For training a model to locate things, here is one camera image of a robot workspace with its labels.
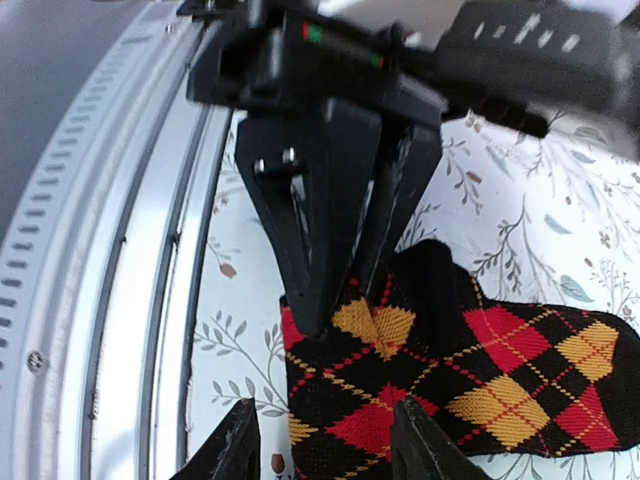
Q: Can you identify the floral table mat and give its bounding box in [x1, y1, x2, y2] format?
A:
[187, 115, 639, 479]

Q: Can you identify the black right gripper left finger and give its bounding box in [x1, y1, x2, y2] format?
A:
[171, 398, 261, 480]

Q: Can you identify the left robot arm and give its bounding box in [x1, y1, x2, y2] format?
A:
[179, 1, 639, 337]

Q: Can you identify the black red orange argyle sock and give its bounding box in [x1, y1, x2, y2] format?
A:
[281, 240, 639, 479]

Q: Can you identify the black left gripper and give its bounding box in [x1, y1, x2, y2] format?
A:
[185, 1, 549, 336]

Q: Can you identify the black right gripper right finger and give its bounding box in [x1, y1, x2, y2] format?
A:
[391, 396, 490, 480]

